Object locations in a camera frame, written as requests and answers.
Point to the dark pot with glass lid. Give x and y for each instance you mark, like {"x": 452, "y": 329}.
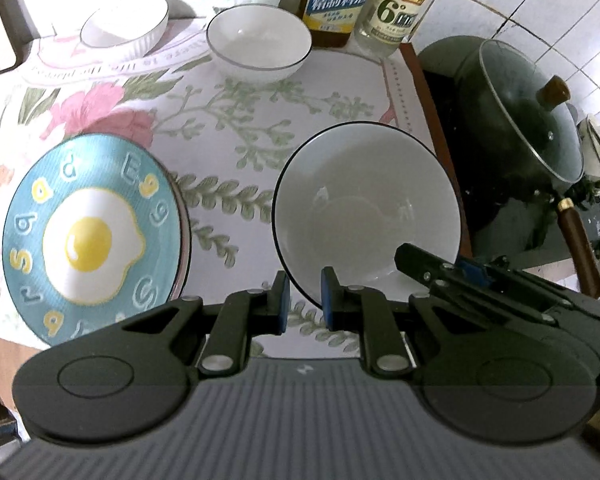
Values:
{"x": 460, "y": 110}

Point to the blue fried egg plate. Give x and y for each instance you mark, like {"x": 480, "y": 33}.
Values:
{"x": 95, "y": 240}

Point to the cooking wine bottle yellow label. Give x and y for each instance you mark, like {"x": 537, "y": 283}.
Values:
{"x": 337, "y": 5}

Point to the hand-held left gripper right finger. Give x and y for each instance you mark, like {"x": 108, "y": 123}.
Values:
{"x": 330, "y": 305}

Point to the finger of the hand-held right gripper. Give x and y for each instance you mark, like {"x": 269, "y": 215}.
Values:
{"x": 420, "y": 262}
{"x": 472, "y": 271}

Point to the glass wok lid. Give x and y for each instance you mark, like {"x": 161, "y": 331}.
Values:
{"x": 530, "y": 110}

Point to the clear vinegar bottle yellow cap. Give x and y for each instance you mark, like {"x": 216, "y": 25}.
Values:
{"x": 395, "y": 15}

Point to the dark scrub cloth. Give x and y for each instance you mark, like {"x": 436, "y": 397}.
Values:
{"x": 587, "y": 192}

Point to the floral tablecloth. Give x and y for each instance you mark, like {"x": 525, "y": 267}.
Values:
{"x": 220, "y": 125}

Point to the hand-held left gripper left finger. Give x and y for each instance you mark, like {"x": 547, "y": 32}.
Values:
{"x": 282, "y": 310}

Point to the white ribbed bowl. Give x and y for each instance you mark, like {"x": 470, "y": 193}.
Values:
{"x": 365, "y": 200}
{"x": 125, "y": 25}
{"x": 257, "y": 45}

